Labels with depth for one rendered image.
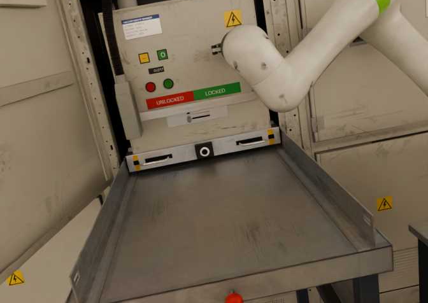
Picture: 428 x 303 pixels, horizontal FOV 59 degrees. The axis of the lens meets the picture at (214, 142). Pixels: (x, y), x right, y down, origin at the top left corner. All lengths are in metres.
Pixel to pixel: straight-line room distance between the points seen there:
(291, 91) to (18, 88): 0.67
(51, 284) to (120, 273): 0.80
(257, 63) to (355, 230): 0.41
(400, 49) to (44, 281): 1.42
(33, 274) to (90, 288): 0.80
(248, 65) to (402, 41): 0.49
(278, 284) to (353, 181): 0.80
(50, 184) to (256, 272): 0.65
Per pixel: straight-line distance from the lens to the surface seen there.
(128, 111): 1.19
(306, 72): 0.91
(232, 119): 1.31
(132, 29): 1.28
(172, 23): 1.27
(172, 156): 1.32
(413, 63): 1.17
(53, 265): 1.57
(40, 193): 1.12
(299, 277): 0.77
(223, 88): 1.29
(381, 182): 1.54
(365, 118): 1.44
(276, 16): 1.32
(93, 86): 1.32
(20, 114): 1.09
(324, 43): 0.96
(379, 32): 1.21
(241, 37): 0.86
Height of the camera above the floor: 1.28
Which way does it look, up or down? 16 degrees down
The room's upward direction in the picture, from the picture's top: 10 degrees counter-clockwise
